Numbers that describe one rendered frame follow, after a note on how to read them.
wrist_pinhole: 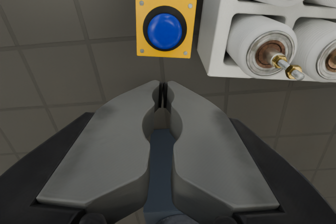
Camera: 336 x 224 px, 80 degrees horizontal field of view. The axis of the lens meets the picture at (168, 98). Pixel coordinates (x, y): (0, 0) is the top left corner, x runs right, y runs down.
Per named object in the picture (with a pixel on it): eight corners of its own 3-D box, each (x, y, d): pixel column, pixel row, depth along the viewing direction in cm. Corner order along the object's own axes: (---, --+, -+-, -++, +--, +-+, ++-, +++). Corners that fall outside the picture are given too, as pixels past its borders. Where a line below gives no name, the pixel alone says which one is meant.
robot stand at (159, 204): (201, 161, 81) (217, 246, 56) (156, 163, 82) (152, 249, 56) (201, 126, 72) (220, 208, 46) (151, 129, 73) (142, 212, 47)
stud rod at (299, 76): (277, 54, 31) (306, 73, 25) (275, 60, 32) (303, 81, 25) (271, 53, 31) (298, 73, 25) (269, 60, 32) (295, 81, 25)
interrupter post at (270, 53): (278, 46, 33) (288, 53, 30) (273, 60, 34) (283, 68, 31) (263, 46, 32) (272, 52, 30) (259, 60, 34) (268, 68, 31)
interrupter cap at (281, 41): (299, 30, 31) (302, 31, 31) (284, 75, 35) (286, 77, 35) (251, 29, 31) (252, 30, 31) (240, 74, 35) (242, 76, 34)
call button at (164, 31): (179, 45, 26) (180, 50, 24) (148, 44, 26) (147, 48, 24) (182, 12, 24) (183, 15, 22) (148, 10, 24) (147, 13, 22)
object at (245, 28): (261, 8, 46) (309, 24, 31) (251, 49, 51) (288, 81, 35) (219, 7, 46) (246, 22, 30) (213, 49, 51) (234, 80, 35)
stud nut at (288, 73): (301, 64, 27) (305, 67, 26) (296, 76, 27) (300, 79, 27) (286, 64, 27) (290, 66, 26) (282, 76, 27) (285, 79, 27)
